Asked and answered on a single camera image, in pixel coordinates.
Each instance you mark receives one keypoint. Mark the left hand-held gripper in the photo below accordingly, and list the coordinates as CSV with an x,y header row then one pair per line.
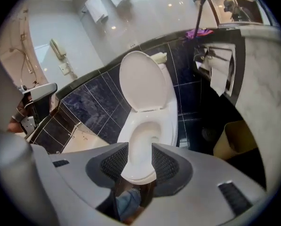
x,y
28,123

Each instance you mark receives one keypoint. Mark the chrome tub faucet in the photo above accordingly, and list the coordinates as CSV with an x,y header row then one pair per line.
x,y
75,128

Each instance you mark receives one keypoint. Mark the person's left leg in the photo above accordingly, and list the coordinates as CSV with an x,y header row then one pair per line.
x,y
128,201

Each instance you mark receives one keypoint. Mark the cream rolled mat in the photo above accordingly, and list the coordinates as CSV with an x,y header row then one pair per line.
x,y
160,57

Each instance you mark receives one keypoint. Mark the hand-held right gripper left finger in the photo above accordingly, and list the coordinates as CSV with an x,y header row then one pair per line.
x,y
67,192

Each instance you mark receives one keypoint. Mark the small wall switch plate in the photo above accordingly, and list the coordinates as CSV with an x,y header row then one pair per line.
x,y
133,44

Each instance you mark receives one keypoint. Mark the purple cloth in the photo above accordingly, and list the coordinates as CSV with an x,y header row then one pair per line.
x,y
192,33

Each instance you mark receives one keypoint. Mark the white bathtub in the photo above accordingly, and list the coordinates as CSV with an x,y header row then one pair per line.
x,y
83,142

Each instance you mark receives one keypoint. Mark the white wall socket plate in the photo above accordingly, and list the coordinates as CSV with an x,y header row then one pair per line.
x,y
63,69

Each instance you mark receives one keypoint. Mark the black tripod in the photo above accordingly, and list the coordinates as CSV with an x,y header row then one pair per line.
x,y
199,15

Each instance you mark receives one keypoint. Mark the beige wall telephone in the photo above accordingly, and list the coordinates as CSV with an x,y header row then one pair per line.
x,y
56,48

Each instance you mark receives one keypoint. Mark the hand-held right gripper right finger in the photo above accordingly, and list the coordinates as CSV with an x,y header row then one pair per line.
x,y
201,196

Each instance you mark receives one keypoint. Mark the beige waste bin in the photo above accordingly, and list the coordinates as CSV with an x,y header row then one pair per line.
x,y
234,140

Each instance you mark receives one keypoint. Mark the person's left hand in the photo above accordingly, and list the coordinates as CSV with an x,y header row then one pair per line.
x,y
22,107

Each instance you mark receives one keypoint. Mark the chrome toilet paper holder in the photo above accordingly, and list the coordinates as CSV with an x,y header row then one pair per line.
x,y
220,67

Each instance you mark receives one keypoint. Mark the white toilet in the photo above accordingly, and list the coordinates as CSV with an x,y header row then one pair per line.
x,y
171,116
140,173

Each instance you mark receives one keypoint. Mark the person's left forearm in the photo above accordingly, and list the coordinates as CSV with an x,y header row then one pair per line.
x,y
14,127

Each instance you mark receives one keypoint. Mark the marble vanity counter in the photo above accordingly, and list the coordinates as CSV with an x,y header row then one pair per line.
x,y
265,91

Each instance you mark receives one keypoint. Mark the white toilet lid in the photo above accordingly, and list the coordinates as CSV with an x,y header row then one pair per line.
x,y
142,81

